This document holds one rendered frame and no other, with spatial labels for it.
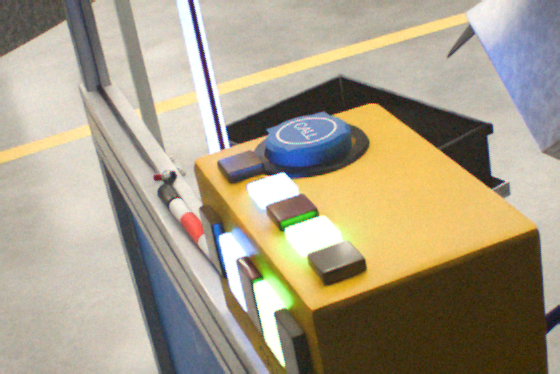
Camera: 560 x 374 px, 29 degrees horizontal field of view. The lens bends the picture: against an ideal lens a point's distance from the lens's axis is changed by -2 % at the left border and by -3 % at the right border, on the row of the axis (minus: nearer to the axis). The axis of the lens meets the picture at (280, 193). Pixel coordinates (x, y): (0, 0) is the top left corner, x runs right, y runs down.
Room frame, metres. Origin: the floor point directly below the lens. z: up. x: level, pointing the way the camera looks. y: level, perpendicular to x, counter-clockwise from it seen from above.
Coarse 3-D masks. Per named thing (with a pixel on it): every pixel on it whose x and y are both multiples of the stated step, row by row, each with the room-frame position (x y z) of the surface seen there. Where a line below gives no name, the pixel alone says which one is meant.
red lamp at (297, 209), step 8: (288, 200) 0.42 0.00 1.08; (296, 200) 0.41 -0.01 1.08; (304, 200) 0.41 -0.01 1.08; (272, 208) 0.41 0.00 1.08; (280, 208) 0.41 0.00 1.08; (288, 208) 0.41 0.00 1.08; (296, 208) 0.41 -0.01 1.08; (304, 208) 0.41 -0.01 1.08; (312, 208) 0.40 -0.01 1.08; (272, 216) 0.41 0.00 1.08; (280, 216) 0.40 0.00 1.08; (288, 216) 0.40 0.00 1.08; (296, 216) 0.40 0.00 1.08; (304, 216) 0.40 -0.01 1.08; (312, 216) 0.40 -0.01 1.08; (280, 224) 0.40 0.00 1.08; (288, 224) 0.40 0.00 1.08; (296, 224) 0.40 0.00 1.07
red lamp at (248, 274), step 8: (240, 264) 0.41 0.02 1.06; (248, 264) 0.41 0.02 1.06; (240, 272) 0.41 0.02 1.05; (248, 272) 0.40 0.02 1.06; (256, 272) 0.40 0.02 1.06; (240, 280) 0.41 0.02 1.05; (248, 280) 0.40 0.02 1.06; (256, 280) 0.39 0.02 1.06; (248, 288) 0.40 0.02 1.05; (248, 296) 0.40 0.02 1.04; (248, 304) 0.41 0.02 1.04; (256, 304) 0.39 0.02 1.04; (248, 312) 0.41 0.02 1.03; (256, 312) 0.39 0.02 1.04; (256, 320) 0.40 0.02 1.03; (264, 336) 0.39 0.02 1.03
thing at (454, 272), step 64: (384, 128) 0.48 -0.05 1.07; (320, 192) 0.43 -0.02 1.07; (384, 192) 0.42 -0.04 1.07; (448, 192) 0.41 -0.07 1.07; (256, 256) 0.40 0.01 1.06; (384, 256) 0.37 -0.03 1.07; (448, 256) 0.36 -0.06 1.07; (512, 256) 0.36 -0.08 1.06; (320, 320) 0.34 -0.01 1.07; (384, 320) 0.35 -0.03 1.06; (448, 320) 0.35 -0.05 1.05; (512, 320) 0.36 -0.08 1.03
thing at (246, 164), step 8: (248, 152) 0.47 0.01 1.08; (224, 160) 0.47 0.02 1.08; (232, 160) 0.47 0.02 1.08; (240, 160) 0.46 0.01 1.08; (248, 160) 0.46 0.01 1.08; (256, 160) 0.46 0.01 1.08; (224, 168) 0.46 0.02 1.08; (232, 168) 0.46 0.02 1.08; (240, 168) 0.46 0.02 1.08; (248, 168) 0.46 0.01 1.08; (256, 168) 0.46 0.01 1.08; (264, 168) 0.46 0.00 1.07; (224, 176) 0.46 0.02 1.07; (232, 176) 0.45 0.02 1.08; (240, 176) 0.45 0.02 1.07; (248, 176) 0.46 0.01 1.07
